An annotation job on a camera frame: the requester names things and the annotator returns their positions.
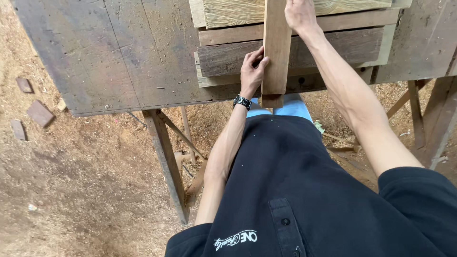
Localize person's left hand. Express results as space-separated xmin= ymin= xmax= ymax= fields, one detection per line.
xmin=239 ymin=46 xmax=270 ymax=100

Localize person's right hand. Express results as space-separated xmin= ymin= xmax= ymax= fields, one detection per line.
xmin=284 ymin=0 xmax=323 ymax=36

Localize narrow brown wooden plank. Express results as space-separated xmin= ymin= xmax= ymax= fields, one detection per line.
xmin=260 ymin=0 xmax=293 ymax=109

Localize black metal wristwatch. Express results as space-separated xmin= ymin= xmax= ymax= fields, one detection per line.
xmin=233 ymin=94 xmax=253 ymax=111

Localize grey weathered wooden board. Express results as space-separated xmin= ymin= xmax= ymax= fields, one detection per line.
xmin=197 ymin=27 xmax=385 ymax=78

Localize brown wooden board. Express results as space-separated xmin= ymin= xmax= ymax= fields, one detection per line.
xmin=198 ymin=9 xmax=400 ymax=46

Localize dark wooden board with hole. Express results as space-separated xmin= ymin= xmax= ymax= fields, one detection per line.
xmin=285 ymin=66 xmax=374 ymax=95

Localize light blue trousers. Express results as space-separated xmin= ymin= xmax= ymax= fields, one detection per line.
xmin=246 ymin=94 xmax=314 ymax=124

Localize pale rough-sawn wooden board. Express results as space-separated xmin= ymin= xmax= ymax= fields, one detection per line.
xmin=202 ymin=0 xmax=393 ymax=29

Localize pale thin wooden board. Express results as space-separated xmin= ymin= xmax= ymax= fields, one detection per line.
xmin=188 ymin=0 xmax=413 ymax=29

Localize pale wide wooden board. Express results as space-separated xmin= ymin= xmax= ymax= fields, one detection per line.
xmin=194 ymin=24 xmax=396 ymax=88

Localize wood scraps under workbench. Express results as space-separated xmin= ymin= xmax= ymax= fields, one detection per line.
xmin=314 ymin=121 xmax=379 ymax=193

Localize wooden trestle stand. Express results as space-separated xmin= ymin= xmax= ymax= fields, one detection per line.
xmin=387 ymin=76 xmax=457 ymax=170

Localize large brown wood block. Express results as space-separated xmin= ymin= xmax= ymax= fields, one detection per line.
xmin=26 ymin=99 xmax=56 ymax=128

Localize small brown wood block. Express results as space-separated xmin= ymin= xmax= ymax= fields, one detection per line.
xmin=16 ymin=77 xmax=34 ymax=94

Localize slim brown wood block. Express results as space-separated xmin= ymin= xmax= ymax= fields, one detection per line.
xmin=10 ymin=119 xmax=28 ymax=141

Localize wooden workbench leg frame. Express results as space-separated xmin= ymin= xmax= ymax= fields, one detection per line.
xmin=142 ymin=106 xmax=208 ymax=225

